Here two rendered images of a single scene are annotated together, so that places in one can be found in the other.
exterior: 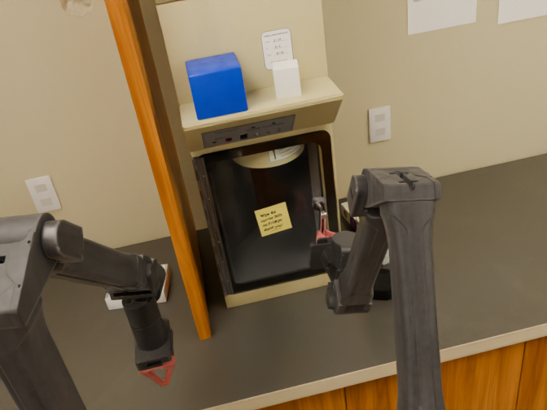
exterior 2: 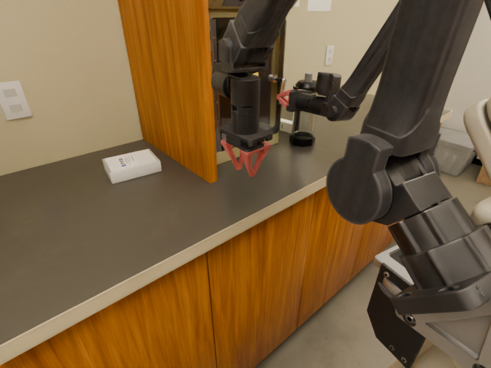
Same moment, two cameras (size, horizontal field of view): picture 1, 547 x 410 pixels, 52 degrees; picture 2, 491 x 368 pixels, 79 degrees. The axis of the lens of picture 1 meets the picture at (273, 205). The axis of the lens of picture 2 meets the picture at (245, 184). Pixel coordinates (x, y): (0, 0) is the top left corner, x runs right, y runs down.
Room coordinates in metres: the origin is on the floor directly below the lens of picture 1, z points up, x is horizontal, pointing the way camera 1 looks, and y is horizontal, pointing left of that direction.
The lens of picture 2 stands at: (0.30, 0.59, 1.41)
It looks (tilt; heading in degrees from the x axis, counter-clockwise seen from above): 30 degrees down; 326
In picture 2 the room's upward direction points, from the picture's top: straight up
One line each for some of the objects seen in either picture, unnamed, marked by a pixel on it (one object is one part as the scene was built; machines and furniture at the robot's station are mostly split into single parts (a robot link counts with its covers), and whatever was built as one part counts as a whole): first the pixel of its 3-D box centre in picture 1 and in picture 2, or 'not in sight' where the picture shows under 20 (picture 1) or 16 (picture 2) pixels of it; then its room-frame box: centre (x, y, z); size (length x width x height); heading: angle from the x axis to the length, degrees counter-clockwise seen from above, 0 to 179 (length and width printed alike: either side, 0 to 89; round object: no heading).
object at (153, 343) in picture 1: (150, 332); (245, 121); (0.78, 0.26, 1.21); 0.10 x 0.07 x 0.07; 6
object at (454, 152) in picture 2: not in sight; (440, 148); (1.51, -2.68, 0.17); 0.60 x 0.42 x 0.33; 4
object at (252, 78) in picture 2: (142, 305); (243, 90); (0.79, 0.26, 1.27); 0.07 x 0.06 x 0.07; 175
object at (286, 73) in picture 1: (286, 79); not in sight; (1.09, -0.07, 1.54); 0.05 x 0.05 x 0.06; 87
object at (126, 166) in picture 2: (138, 285); (131, 165); (1.25, 0.40, 0.96); 0.16 x 0.12 x 0.04; 89
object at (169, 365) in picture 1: (159, 363); (248, 155); (0.77, 0.26, 1.14); 0.07 x 0.07 x 0.09; 6
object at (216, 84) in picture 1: (216, 85); not in sight; (1.07, 0.07, 1.56); 0.10 x 0.10 x 0.09; 6
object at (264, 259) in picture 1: (274, 217); (250, 85); (1.13, 0.00, 1.19); 0.30 x 0.01 x 0.40; 96
